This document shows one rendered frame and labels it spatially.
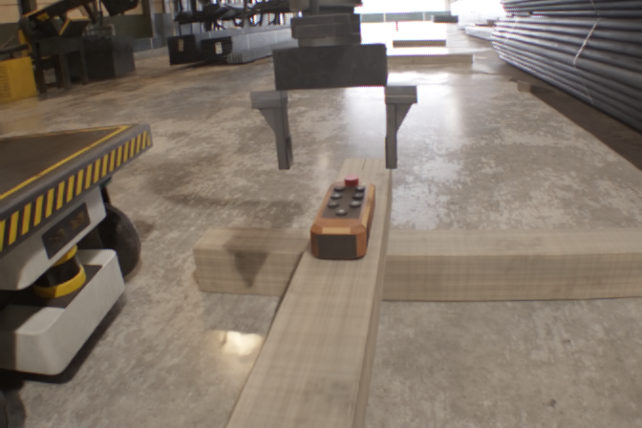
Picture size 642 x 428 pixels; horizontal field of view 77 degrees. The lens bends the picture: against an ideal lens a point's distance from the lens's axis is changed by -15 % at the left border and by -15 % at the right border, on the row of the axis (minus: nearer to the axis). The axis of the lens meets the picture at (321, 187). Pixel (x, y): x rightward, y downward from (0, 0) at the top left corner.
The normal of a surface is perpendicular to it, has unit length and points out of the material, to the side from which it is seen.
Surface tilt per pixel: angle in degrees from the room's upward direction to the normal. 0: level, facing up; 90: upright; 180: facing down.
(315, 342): 0
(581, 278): 90
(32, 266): 90
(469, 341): 0
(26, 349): 90
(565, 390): 0
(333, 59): 90
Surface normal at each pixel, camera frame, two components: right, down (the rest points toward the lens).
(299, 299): -0.07, -0.94
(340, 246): -0.18, 0.35
